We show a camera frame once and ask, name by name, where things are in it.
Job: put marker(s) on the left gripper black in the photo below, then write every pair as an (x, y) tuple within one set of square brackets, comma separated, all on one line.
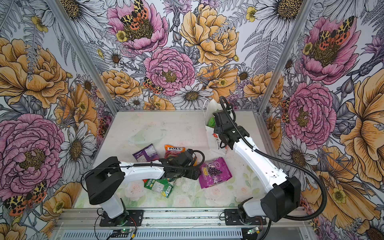
[(191, 169)]

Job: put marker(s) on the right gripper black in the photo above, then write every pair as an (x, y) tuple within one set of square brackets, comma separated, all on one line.
[(216, 129)]

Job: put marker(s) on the orange Fox's fruits candy bag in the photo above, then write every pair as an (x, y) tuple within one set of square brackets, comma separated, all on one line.
[(172, 151)]

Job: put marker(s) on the green Lay's chips bag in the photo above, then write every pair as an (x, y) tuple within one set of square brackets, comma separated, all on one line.
[(211, 123)]

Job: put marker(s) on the purple Fox's berries candy bag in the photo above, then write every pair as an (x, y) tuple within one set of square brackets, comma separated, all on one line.
[(147, 154)]

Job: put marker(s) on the magenta chocolate snack bag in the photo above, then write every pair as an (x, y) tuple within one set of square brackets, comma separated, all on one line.
[(214, 173)]

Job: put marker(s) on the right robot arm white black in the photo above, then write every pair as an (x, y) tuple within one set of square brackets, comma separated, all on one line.
[(283, 193)]

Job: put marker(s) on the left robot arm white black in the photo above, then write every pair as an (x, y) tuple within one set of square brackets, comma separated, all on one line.
[(103, 181)]

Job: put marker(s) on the green candy bag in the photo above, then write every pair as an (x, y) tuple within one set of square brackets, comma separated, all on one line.
[(160, 186)]

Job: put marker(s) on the green circuit board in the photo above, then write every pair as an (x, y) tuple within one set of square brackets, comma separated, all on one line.
[(122, 233)]

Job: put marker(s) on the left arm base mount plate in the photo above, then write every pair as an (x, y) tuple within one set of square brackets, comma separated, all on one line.
[(131, 218)]

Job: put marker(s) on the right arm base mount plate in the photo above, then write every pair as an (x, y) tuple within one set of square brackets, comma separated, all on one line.
[(236, 217)]

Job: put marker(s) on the aluminium front rail frame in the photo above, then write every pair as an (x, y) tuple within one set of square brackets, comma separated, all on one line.
[(177, 224)]

